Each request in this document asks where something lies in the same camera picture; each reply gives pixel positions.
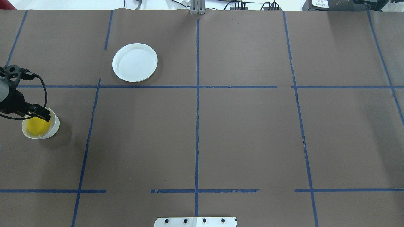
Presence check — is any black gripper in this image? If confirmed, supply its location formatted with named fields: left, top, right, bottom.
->
left=0, top=90, right=51, bottom=122

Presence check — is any yellow lemon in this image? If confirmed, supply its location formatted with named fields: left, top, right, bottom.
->
left=27, top=117, right=51, bottom=136

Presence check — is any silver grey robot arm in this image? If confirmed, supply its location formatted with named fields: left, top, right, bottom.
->
left=1, top=76, right=51, bottom=122

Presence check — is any white bowl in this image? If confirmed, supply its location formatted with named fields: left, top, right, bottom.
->
left=21, top=107, right=60, bottom=139

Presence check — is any white round plate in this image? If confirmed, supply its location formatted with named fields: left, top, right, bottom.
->
left=112, top=43, right=158, bottom=83

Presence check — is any brown paper table cover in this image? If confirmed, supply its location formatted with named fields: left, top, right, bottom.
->
left=1, top=9, right=403, bottom=227

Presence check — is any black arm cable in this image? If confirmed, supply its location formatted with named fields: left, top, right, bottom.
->
left=0, top=73, right=48, bottom=120

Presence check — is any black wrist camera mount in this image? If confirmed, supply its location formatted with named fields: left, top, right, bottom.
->
left=1, top=65, right=37, bottom=83

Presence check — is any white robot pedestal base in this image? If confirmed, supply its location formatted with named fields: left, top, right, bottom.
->
left=154, top=217, right=238, bottom=227

